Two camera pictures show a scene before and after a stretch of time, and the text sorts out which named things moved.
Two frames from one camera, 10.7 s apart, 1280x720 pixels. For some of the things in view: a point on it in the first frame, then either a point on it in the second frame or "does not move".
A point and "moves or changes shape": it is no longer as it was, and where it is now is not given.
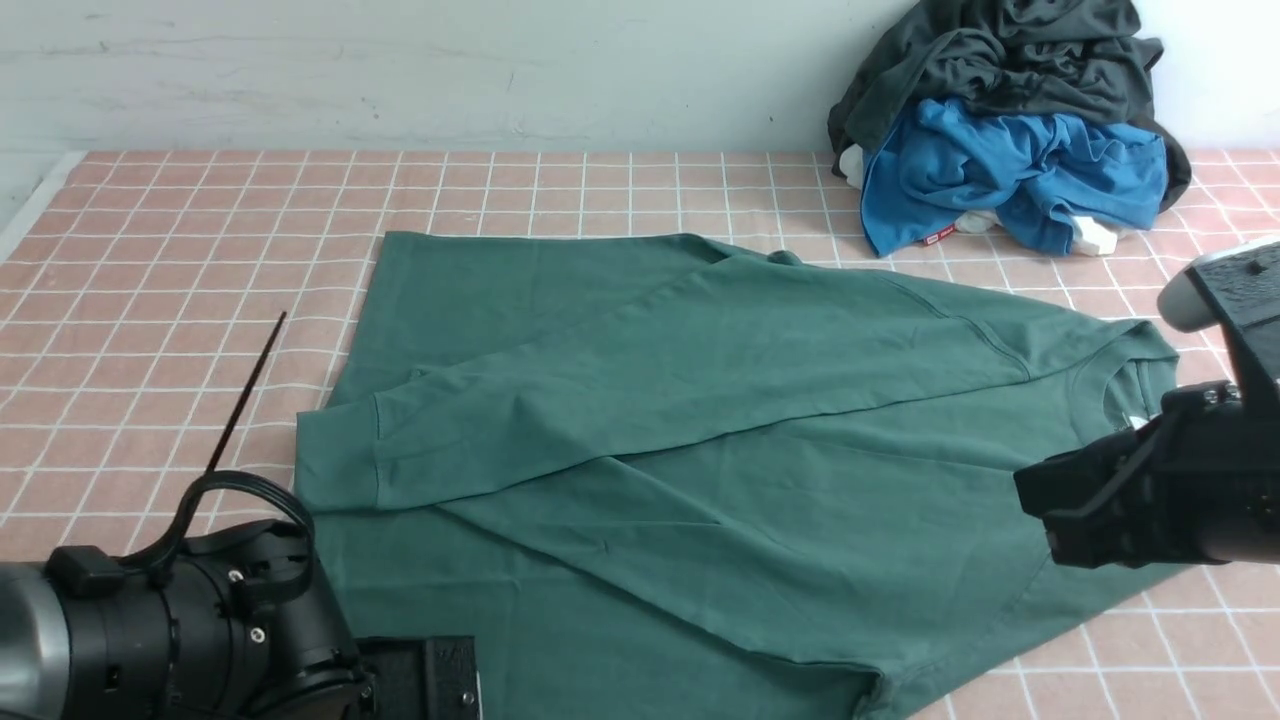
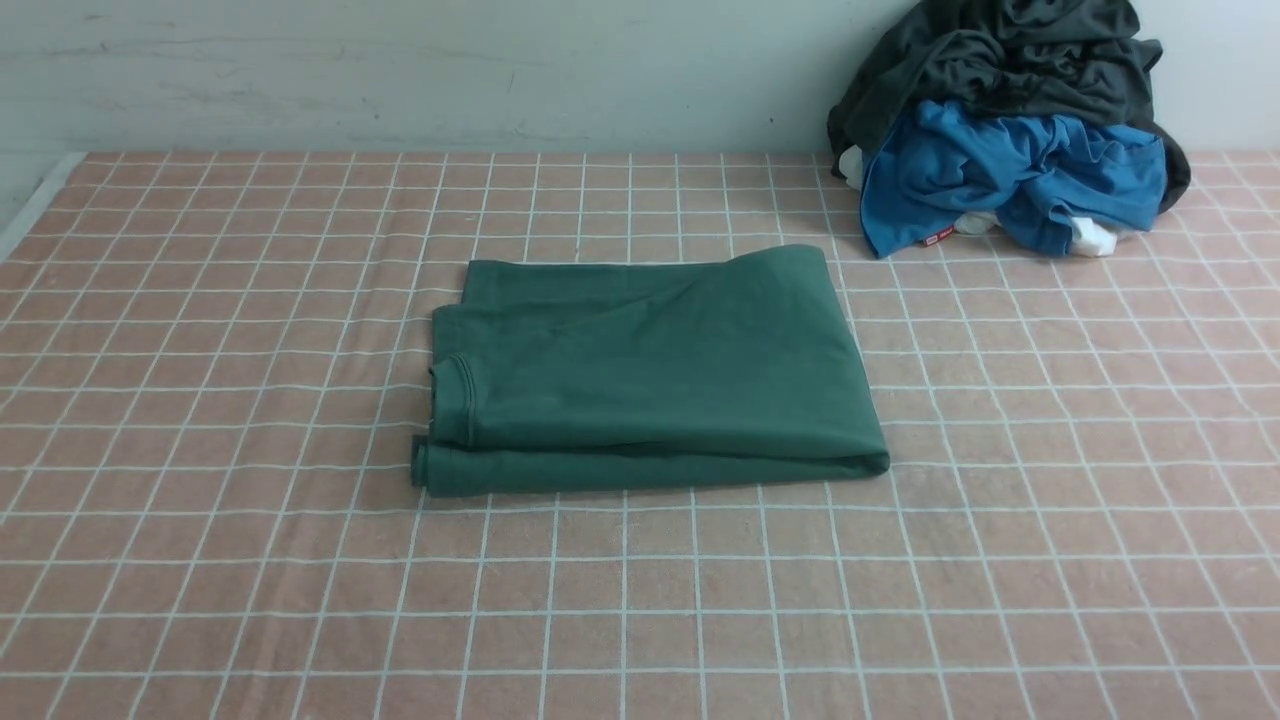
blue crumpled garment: (1032, 174) does not move
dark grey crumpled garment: (1085, 57) does not move
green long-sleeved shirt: (661, 477) moves or changes shape
